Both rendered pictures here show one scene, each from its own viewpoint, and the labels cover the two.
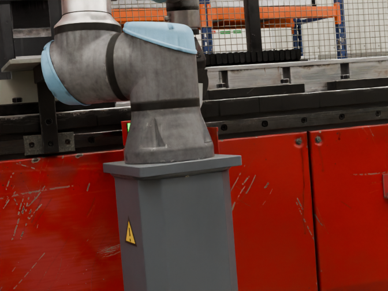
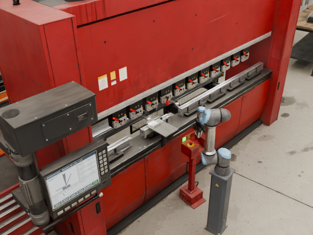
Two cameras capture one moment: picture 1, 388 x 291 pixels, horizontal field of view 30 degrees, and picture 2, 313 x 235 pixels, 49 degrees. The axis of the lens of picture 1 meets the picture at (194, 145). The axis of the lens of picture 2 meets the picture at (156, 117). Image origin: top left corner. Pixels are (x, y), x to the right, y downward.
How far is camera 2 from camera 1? 2.69 m
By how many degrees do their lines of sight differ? 38
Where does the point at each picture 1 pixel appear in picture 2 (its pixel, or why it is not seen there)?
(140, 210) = (222, 183)
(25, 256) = (157, 168)
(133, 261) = (216, 189)
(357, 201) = not seen: hidden behind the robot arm
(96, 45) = (214, 157)
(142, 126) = (222, 170)
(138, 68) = (223, 162)
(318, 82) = (205, 100)
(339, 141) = not seen: hidden behind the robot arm
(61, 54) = (207, 159)
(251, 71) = (193, 104)
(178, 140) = (228, 171)
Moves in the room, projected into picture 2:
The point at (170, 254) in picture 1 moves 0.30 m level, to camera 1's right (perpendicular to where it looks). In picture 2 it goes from (226, 189) to (252, 178)
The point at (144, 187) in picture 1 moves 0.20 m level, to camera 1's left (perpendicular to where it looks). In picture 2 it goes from (224, 181) to (205, 188)
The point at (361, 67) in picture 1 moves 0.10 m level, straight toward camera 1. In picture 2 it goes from (213, 93) to (216, 97)
